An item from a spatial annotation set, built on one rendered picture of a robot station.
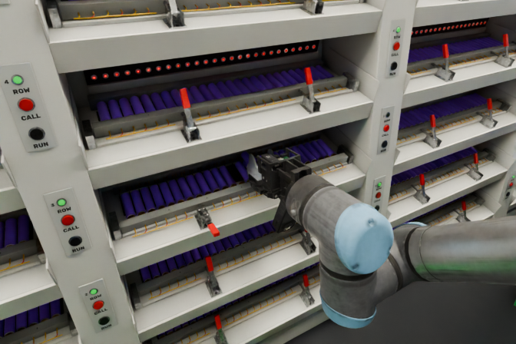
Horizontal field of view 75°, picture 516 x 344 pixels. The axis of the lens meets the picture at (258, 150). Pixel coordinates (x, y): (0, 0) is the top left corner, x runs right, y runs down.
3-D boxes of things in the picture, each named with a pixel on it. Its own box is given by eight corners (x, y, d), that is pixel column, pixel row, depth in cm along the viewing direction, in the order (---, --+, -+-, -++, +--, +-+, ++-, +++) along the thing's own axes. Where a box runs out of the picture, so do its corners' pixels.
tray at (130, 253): (362, 186, 88) (372, 160, 82) (120, 276, 64) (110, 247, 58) (318, 142, 101) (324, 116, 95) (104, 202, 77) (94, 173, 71)
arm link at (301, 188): (341, 220, 61) (296, 239, 57) (324, 209, 65) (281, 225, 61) (342, 176, 57) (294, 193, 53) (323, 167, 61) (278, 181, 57)
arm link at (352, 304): (397, 311, 57) (401, 254, 52) (345, 345, 53) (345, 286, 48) (357, 277, 65) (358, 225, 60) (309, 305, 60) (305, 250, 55)
